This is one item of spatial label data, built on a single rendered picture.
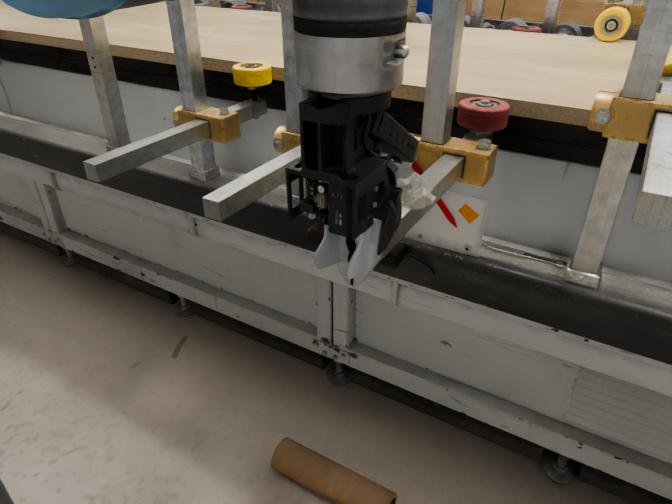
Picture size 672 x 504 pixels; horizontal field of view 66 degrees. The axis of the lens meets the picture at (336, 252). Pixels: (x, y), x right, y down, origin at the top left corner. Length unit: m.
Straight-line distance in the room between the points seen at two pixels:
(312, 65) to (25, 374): 1.58
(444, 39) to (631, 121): 0.26
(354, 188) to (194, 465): 1.12
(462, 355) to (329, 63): 1.01
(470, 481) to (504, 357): 0.33
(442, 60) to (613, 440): 0.94
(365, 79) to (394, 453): 1.14
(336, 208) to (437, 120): 0.38
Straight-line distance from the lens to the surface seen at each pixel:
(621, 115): 0.73
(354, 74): 0.41
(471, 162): 0.78
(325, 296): 1.37
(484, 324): 0.95
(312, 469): 1.30
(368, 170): 0.45
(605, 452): 1.36
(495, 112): 0.86
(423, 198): 0.62
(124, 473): 1.48
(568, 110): 0.94
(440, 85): 0.78
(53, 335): 1.98
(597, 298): 0.82
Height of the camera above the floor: 1.14
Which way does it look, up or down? 32 degrees down
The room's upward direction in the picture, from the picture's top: straight up
